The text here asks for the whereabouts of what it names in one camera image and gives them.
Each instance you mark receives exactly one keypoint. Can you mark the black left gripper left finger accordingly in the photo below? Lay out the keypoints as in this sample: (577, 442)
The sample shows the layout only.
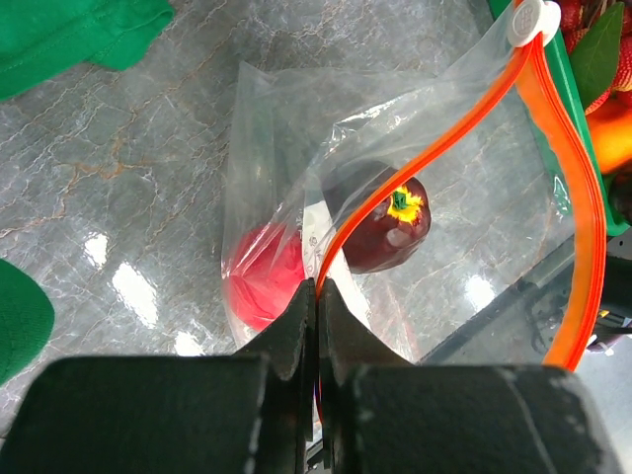
(249, 412)

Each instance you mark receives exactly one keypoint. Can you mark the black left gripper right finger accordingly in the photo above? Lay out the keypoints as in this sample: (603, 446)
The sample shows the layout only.
(382, 414)

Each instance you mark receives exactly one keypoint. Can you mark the red apple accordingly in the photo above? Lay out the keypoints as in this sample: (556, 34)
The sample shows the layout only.
(264, 271)

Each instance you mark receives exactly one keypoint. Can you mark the dark purple mangosteen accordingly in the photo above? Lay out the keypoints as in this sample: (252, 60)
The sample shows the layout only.
(393, 231)

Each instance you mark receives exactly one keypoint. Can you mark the clear zip top bag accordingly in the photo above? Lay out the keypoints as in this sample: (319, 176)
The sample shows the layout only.
(458, 214)

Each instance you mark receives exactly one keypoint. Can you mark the orange fruit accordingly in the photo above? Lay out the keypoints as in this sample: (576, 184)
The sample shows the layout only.
(610, 130)

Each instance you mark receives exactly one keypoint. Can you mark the green fruit tray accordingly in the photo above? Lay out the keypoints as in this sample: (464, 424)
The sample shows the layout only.
(564, 80)

